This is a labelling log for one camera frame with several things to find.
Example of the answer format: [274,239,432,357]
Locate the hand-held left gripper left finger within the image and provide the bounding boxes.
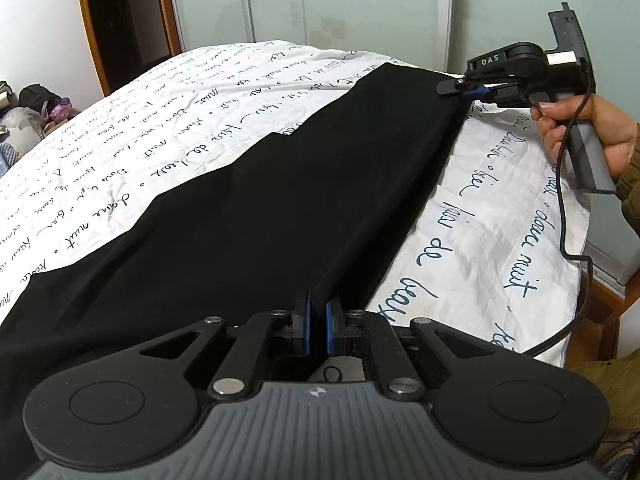
[132,296,314,402]

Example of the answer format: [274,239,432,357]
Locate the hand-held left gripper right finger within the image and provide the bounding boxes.
[326,299,501,402]

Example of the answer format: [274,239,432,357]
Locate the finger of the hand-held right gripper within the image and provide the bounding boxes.
[437,77,473,96]
[465,85,526,107]

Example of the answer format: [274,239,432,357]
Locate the black pants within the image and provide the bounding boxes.
[0,62,471,463]

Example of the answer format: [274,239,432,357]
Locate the person's right forearm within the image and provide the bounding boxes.
[616,145,640,233]

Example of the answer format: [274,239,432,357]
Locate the person's right hand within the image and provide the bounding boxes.
[530,94,640,177]

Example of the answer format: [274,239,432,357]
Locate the white script-printed blanket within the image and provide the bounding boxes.
[0,40,593,367]

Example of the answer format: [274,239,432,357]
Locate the person's olive jacket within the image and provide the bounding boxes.
[570,357,640,398]

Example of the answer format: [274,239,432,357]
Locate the patterned cloth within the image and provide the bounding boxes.
[590,425,640,480]

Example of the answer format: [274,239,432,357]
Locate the pink bag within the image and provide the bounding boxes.
[42,99,77,125]

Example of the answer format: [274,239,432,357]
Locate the blue grey cloth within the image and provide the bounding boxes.
[0,141,27,177]

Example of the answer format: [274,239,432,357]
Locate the pile of clothes and bags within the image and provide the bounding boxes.
[0,107,47,150]

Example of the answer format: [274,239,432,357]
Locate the black bag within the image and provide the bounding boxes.
[19,84,63,117]

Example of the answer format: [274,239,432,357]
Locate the black cable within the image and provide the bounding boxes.
[520,92,596,358]

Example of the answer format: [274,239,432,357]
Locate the wooden door frame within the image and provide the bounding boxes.
[74,0,183,97]

